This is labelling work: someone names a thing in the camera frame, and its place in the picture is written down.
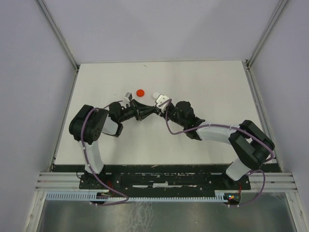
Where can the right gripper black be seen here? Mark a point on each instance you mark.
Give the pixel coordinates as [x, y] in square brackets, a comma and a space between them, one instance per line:
[161, 113]

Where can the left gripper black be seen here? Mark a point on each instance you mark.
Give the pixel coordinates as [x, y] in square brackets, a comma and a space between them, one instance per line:
[142, 111]

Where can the round white earbud case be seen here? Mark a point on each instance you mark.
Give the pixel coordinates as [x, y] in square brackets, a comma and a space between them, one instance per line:
[155, 95]

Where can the round orange earbud case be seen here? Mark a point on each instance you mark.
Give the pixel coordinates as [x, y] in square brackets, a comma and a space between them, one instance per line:
[140, 92]

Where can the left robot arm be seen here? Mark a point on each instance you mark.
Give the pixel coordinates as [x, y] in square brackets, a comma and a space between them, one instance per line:
[90, 123]

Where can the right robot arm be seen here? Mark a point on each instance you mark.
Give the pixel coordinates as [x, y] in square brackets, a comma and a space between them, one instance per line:
[252, 147]

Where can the right controller board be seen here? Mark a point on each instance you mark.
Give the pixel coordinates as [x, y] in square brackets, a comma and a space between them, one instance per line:
[233, 198]

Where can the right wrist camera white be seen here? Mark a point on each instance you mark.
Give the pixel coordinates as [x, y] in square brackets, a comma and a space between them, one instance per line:
[162, 100]

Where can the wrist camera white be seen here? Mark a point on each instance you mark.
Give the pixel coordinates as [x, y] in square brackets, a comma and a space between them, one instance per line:
[127, 97]
[162, 100]

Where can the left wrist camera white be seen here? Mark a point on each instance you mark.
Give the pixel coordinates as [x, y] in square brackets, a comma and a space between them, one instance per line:
[127, 97]

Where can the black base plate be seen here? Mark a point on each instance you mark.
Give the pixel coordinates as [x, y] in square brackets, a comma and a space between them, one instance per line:
[156, 180]

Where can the left aluminium corner post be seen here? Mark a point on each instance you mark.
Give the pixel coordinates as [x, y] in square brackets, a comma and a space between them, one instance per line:
[57, 32]

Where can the aluminium corner post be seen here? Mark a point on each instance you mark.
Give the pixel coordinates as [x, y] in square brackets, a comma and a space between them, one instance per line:
[271, 24]
[57, 32]

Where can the aluminium frame rail front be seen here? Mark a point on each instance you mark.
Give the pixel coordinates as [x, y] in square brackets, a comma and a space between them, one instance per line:
[275, 182]

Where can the right aluminium corner post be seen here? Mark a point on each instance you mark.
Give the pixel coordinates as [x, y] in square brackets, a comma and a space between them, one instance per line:
[271, 24]

